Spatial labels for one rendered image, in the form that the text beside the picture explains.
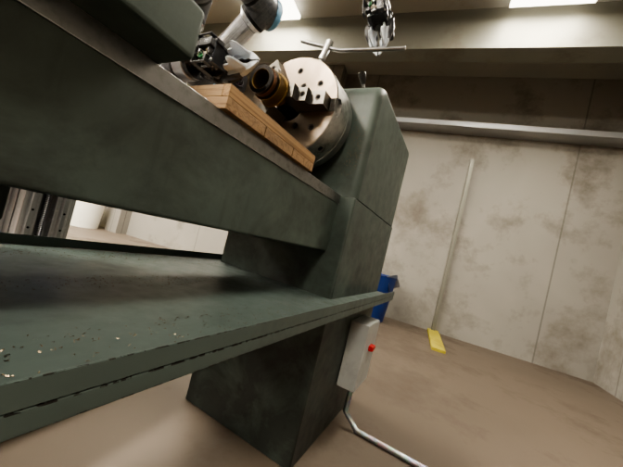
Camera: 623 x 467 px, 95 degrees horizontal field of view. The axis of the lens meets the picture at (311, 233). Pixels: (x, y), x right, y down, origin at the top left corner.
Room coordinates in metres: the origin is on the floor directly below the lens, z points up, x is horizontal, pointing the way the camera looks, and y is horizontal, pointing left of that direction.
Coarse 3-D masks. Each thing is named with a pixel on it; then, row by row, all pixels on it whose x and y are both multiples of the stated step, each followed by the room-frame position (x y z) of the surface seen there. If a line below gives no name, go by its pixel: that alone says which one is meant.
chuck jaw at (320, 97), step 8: (288, 88) 0.76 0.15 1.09; (296, 88) 0.76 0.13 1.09; (304, 88) 0.76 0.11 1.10; (288, 96) 0.76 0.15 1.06; (296, 96) 0.77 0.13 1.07; (304, 96) 0.76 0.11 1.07; (312, 96) 0.77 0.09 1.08; (320, 96) 0.76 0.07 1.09; (328, 96) 0.78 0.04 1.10; (296, 104) 0.79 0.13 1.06; (304, 104) 0.78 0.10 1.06; (312, 104) 0.77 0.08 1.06; (320, 104) 0.76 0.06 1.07; (328, 104) 0.78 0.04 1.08; (336, 104) 0.79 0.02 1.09; (336, 112) 0.80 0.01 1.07
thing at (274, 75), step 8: (264, 64) 0.72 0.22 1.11; (256, 72) 0.73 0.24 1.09; (264, 72) 0.74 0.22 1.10; (272, 72) 0.71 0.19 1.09; (256, 80) 0.75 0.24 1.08; (264, 80) 0.77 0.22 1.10; (272, 80) 0.71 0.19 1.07; (280, 80) 0.73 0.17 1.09; (256, 88) 0.73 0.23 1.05; (264, 88) 0.72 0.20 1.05; (272, 88) 0.72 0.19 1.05; (280, 88) 0.74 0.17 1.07; (264, 96) 0.75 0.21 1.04; (272, 96) 0.74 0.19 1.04; (280, 96) 0.75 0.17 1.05; (264, 104) 0.78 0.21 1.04; (272, 104) 0.77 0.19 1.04; (280, 104) 0.79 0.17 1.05
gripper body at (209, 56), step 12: (204, 36) 0.67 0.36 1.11; (216, 36) 0.65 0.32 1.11; (204, 48) 0.67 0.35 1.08; (216, 48) 0.66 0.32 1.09; (192, 60) 0.67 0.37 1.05; (204, 60) 0.64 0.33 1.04; (216, 60) 0.66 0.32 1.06; (192, 72) 0.73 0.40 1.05; (204, 72) 0.70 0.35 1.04; (216, 72) 0.70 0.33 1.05
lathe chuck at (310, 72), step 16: (288, 64) 0.87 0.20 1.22; (304, 64) 0.85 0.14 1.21; (320, 64) 0.82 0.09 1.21; (288, 80) 0.87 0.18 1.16; (304, 80) 0.84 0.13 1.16; (320, 80) 0.81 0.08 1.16; (336, 80) 0.79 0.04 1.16; (256, 96) 0.92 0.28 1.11; (336, 96) 0.78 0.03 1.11; (288, 112) 0.93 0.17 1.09; (304, 112) 0.83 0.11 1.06; (320, 112) 0.80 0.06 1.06; (288, 128) 0.85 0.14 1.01; (304, 128) 0.82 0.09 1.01; (320, 128) 0.80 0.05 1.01; (336, 128) 0.82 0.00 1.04; (304, 144) 0.81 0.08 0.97; (320, 144) 0.82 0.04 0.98; (336, 144) 0.87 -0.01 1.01
